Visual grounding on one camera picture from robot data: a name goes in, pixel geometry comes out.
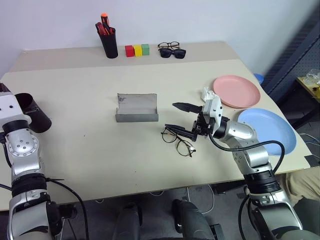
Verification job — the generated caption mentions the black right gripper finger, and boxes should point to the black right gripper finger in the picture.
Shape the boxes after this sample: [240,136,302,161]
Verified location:
[164,123,199,142]
[172,101,202,114]

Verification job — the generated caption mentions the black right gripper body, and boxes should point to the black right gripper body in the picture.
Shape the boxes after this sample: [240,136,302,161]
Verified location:
[191,111,215,138]

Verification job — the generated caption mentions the dark brown cup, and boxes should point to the dark brown cup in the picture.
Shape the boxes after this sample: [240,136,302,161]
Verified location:
[15,92,53,134]

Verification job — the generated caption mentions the thin-framed round glasses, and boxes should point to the thin-framed round glasses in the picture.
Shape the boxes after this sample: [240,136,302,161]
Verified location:
[160,126,197,158]

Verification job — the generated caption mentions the grey open glasses case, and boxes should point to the grey open glasses case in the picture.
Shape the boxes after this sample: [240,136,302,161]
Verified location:
[115,92,160,124]

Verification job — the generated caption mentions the black pen holder cup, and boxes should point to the black pen holder cup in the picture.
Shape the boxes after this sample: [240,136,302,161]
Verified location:
[98,26,119,59]

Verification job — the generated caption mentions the white crumpled tissue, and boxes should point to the white crumpled tissue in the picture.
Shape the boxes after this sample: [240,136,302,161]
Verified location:
[200,86,218,103]

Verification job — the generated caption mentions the pink plate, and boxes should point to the pink plate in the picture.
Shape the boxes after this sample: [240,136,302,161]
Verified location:
[212,75,262,109]

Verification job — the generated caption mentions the black sunglasses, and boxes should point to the black sunglasses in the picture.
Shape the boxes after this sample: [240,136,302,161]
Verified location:
[158,48,187,60]

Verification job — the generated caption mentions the blue plate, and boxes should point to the blue plate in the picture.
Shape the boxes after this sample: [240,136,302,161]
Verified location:
[237,107,298,157]

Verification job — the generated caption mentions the dark rounded shape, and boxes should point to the dark rounded shape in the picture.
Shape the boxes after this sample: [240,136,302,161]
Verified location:
[113,201,143,240]
[171,198,216,240]

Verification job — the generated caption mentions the red marker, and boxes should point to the red marker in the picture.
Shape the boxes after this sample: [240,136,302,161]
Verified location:
[95,22,106,36]

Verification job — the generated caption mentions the black pegboard panel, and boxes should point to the black pegboard panel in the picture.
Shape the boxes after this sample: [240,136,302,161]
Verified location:
[261,19,320,128]

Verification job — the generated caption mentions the orange and black screwdriver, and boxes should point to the orange and black screwdriver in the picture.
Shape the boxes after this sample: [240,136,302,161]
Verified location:
[100,12,111,34]

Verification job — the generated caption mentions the yellow side table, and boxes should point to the yellow side table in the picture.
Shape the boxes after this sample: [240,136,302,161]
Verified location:
[296,74,320,104]

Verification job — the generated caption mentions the beige cloth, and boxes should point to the beige cloth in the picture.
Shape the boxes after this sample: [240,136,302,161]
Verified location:
[284,171,320,202]

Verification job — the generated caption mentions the clear glass item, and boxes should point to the clear glass item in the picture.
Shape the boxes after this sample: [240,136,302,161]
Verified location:
[302,67,320,87]

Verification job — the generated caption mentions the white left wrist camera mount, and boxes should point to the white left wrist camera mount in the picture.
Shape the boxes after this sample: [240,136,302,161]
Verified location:
[0,92,27,124]

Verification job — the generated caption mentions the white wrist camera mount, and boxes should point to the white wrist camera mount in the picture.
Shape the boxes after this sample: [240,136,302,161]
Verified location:
[201,96,224,126]
[0,92,27,124]

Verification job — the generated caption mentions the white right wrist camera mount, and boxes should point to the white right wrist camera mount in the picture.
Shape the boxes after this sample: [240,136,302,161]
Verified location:
[201,96,224,126]

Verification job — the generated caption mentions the tortoise-frame glasses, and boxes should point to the tortoise-frame glasses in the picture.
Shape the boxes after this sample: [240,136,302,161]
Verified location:
[157,41,182,50]

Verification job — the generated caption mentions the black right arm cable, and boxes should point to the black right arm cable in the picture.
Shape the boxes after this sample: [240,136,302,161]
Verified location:
[208,133,286,240]

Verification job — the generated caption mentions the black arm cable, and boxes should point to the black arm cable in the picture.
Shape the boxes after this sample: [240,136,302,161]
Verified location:
[0,132,90,240]
[208,133,286,240]

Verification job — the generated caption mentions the black table frame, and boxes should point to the black table frame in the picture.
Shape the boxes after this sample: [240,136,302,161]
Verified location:
[211,181,249,200]

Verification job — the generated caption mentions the white floor cable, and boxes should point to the white floor cable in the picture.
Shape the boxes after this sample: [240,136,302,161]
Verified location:
[186,184,217,215]

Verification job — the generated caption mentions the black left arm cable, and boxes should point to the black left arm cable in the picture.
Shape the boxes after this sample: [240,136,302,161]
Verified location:
[0,132,90,240]

